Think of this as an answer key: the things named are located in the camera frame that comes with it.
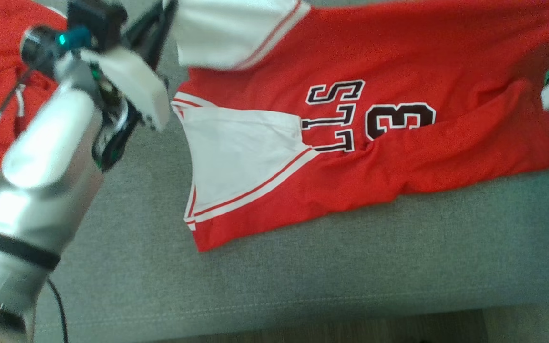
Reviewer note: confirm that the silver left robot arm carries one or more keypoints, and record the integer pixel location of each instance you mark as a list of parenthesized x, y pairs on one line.
[(41, 190)]

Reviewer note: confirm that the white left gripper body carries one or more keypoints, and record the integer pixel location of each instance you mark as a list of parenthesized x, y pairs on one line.
[(136, 85)]

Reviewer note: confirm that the grey sofa seat cushion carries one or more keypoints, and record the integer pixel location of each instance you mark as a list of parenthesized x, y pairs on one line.
[(303, 276)]

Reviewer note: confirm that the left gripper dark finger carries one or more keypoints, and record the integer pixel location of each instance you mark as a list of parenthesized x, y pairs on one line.
[(143, 26), (162, 38)]

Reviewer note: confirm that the red jersey with number print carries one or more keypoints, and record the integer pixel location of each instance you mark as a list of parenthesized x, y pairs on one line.
[(446, 57)]

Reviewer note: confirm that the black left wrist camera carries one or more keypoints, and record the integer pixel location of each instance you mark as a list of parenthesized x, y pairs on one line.
[(96, 21)]

